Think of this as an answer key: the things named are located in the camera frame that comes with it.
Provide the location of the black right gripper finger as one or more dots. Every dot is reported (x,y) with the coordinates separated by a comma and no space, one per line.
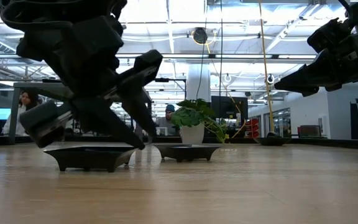
(306,82)

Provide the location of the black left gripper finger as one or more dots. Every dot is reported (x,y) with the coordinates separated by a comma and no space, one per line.
(137,96)
(104,121)

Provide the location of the brown box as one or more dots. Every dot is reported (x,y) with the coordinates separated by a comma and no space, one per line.
(309,131)

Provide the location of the rounded black mini plate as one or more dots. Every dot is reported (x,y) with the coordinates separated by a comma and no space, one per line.
(272,141)

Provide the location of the red storage bins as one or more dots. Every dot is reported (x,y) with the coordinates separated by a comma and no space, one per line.
(253,127)

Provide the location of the black monitor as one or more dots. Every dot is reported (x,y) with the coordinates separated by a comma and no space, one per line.
(228,107)

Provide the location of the person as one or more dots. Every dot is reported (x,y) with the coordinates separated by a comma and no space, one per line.
(26,99)
(166,123)

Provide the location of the small square black mini plate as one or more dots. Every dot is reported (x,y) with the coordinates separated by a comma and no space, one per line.
(186,153)
(85,158)

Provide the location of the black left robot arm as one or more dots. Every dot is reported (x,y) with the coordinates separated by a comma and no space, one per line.
(57,12)

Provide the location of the green potted plant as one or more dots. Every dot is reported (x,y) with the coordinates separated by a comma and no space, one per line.
(191,133)

